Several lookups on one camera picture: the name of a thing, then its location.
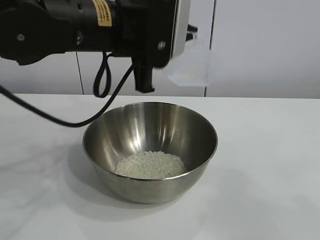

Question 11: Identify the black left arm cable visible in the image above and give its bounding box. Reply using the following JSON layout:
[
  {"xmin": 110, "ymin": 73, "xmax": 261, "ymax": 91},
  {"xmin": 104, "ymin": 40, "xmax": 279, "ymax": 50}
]
[{"xmin": 0, "ymin": 51, "xmax": 137, "ymax": 127}]

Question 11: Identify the stainless steel mixing bowl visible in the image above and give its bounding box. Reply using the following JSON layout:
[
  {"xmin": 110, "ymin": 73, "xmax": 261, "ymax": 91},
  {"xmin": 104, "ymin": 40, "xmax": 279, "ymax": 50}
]
[{"xmin": 82, "ymin": 101, "xmax": 219, "ymax": 204}]

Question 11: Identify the white uncooked rice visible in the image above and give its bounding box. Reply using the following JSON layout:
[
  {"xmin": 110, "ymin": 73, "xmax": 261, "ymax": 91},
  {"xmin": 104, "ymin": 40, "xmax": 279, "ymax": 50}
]
[{"xmin": 114, "ymin": 150, "xmax": 188, "ymax": 180}]

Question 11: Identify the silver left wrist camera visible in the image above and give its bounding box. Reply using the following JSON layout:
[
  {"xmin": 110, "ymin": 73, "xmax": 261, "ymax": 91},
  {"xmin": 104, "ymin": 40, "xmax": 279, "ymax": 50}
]
[{"xmin": 172, "ymin": 0, "xmax": 192, "ymax": 60}]

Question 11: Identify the clear plastic measuring cup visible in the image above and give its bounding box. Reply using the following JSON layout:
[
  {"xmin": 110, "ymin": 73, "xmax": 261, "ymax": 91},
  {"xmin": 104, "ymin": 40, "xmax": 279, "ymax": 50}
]
[{"xmin": 167, "ymin": 33, "xmax": 210, "ymax": 87}]

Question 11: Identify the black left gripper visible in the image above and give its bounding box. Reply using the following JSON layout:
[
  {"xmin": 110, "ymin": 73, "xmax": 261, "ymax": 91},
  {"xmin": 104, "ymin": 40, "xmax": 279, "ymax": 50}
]
[{"xmin": 112, "ymin": 0, "xmax": 199, "ymax": 92}]

